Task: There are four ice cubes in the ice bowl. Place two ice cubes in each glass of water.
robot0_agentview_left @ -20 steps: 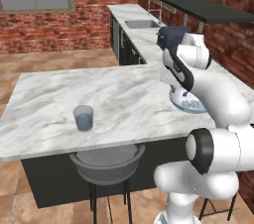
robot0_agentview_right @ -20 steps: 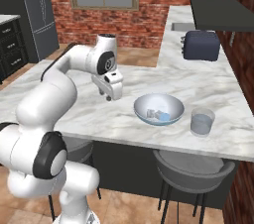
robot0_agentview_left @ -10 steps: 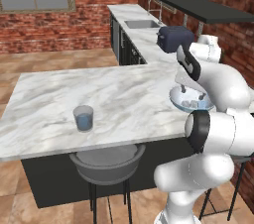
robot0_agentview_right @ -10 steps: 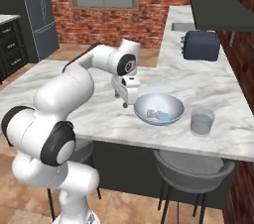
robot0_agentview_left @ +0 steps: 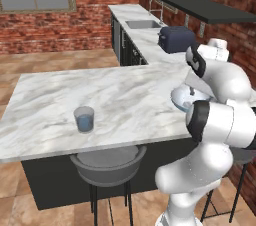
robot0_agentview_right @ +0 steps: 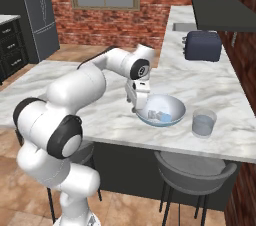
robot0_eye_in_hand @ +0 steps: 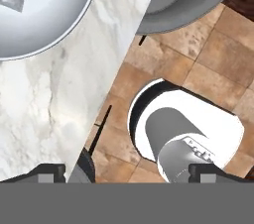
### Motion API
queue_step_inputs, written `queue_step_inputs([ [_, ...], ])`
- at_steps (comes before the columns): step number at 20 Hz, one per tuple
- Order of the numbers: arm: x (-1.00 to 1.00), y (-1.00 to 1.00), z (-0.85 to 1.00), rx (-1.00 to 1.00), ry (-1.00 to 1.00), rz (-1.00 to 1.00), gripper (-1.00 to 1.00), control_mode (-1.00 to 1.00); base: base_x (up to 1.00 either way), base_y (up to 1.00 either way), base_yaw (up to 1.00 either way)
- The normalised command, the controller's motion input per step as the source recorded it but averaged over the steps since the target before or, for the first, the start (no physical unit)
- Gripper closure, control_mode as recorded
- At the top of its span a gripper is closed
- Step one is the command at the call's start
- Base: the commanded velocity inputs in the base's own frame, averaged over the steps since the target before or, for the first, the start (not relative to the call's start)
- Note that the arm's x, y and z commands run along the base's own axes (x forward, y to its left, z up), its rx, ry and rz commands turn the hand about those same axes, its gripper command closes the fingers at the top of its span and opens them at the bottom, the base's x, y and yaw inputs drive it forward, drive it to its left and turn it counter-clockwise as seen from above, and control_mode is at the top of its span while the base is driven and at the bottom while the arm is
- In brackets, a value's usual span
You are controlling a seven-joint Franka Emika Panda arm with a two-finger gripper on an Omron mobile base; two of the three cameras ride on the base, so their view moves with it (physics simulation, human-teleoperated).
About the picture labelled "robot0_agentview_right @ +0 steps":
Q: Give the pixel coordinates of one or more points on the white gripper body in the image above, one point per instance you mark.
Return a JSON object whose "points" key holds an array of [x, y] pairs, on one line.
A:
{"points": [[140, 99]]}

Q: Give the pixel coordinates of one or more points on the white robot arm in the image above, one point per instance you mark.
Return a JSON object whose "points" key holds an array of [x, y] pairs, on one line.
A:
{"points": [[73, 93]]}

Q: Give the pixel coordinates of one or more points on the ice cube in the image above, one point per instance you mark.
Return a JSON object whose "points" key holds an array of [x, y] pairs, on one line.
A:
{"points": [[154, 114], [164, 116]]}

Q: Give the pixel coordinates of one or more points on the pale blue ice bowl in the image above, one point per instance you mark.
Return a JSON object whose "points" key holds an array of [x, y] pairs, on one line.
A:
{"points": [[166, 106]]}

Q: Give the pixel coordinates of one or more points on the glass of water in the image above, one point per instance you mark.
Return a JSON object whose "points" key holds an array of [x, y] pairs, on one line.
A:
{"points": [[203, 123]]}

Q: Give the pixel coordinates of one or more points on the dark kitchen island base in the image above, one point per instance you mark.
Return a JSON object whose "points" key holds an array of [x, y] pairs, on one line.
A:
{"points": [[133, 173]]}

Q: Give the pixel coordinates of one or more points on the dark blue toaster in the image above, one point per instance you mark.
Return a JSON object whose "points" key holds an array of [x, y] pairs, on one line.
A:
{"points": [[202, 46]]}

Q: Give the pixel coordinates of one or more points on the grey bar stool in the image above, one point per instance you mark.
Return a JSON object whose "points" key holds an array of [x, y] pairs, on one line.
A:
{"points": [[195, 175], [81, 156]]}

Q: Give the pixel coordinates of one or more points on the steel sink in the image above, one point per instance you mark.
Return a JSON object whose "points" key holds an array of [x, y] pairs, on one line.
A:
{"points": [[182, 27]]}

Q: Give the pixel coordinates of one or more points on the dark grey fridge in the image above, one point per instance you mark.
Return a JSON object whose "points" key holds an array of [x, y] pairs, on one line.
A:
{"points": [[35, 10]]}

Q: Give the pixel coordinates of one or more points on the black drawer cabinet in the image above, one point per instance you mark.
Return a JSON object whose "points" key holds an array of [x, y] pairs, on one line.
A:
{"points": [[10, 48]]}

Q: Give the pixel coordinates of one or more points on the dark wall cabinet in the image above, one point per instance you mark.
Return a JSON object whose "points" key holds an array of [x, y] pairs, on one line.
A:
{"points": [[221, 11]]}

